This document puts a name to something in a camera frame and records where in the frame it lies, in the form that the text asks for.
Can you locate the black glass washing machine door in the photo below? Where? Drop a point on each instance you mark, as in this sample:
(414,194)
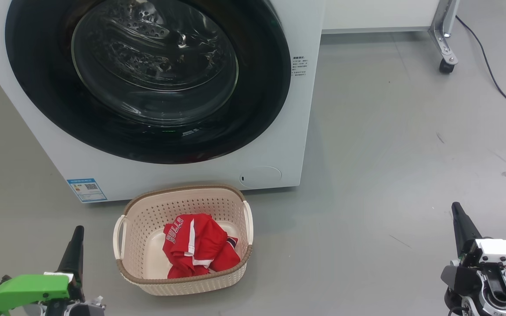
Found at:
(51,109)

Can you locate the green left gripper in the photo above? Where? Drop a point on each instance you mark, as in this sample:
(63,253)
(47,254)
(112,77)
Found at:
(29,289)

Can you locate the white front-load washing machine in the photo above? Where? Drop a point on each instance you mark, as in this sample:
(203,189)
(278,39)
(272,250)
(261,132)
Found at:
(305,109)

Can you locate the cream perforated laundry basket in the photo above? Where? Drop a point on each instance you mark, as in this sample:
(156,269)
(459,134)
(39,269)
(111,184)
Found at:
(156,210)

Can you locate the red jersey with black logo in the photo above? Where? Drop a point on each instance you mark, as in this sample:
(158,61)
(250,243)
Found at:
(226,261)

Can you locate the metal leg with caster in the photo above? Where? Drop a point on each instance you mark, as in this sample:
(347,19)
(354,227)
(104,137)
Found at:
(444,35)

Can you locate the blue energy label sticker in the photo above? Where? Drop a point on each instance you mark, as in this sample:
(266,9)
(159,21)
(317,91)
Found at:
(87,189)

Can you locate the red Bulls shorts white stripe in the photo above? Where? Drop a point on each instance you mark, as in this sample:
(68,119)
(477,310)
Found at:
(200,237)

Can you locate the white cabinet panel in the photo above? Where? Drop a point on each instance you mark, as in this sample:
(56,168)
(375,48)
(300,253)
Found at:
(376,15)

